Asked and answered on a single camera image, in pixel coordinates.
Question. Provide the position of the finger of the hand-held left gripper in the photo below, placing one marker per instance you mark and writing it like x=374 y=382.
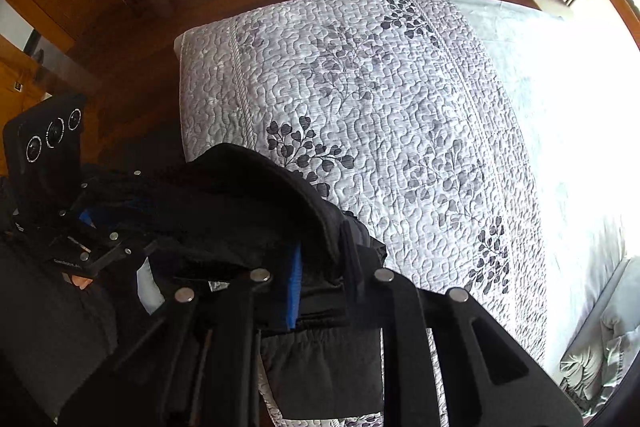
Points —
x=100 y=252
x=89 y=217

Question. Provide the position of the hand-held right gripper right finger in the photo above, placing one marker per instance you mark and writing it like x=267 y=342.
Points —
x=400 y=307

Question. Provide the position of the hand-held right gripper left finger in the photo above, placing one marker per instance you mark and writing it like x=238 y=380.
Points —
x=295 y=292

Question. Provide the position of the black pants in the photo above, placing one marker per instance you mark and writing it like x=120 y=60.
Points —
x=240 y=217

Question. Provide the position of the person's left hand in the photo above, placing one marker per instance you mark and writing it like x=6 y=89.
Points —
x=80 y=282

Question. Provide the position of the wooden cabinet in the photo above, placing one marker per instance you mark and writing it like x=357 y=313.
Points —
x=20 y=77

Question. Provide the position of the grey floral quilted bedspread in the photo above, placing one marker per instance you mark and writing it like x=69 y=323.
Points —
x=400 y=107

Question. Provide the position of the grey folded duvet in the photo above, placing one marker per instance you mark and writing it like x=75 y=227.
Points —
x=595 y=357

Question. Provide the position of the light blue bed sheet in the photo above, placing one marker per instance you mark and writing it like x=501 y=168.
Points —
x=550 y=107

